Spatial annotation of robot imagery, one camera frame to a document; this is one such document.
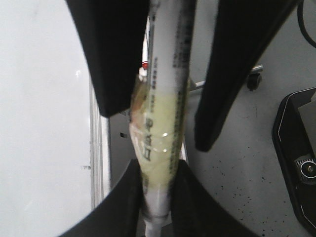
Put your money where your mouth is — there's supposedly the white taped whiteboard marker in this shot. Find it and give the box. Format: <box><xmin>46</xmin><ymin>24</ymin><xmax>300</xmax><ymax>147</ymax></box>
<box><xmin>129</xmin><ymin>0</ymin><xmax>197</xmax><ymax>237</ymax></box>

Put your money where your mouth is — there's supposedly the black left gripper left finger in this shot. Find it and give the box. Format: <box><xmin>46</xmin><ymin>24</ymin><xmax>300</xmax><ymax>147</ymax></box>
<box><xmin>67</xmin><ymin>0</ymin><xmax>150</xmax><ymax>117</ymax></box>

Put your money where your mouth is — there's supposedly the black caster wheel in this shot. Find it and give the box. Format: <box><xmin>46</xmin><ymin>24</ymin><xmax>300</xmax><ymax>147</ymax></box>
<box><xmin>247</xmin><ymin>64</ymin><xmax>263</xmax><ymax>91</ymax></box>

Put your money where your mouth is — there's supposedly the black robot base device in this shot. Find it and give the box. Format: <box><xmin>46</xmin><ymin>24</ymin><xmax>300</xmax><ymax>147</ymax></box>
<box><xmin>272</xmin><ymin>87</ymin><xmax>316</xmax><ymax>236</ymax></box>

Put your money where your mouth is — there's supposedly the grey aluminium whiteboard frame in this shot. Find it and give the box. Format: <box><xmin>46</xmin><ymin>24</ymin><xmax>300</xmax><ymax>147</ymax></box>
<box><xmin>89</xmin><ymin>82</ymin><xmax>111</xmax><ymax>209</ymax></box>

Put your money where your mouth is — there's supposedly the black cable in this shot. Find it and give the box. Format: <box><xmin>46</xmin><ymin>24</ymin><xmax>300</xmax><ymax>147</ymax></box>
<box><xmin>296</xmin><ymin>0</ymin><xmax>316</xmax><ymax>48</ymax></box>

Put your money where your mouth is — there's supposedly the white whiteboard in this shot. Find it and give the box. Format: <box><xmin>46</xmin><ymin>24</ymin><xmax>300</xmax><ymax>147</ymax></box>
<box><xmin>0</xmin><ymin>0</ymin><xmax>91</xmax><ymax>237</ymax></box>

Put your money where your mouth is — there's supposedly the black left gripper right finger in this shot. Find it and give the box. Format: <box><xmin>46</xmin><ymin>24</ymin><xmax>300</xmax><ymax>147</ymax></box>
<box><xmin>195</xmin><ymin>0</ymin><xmax>296</xmax><ymax>152</ymax></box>

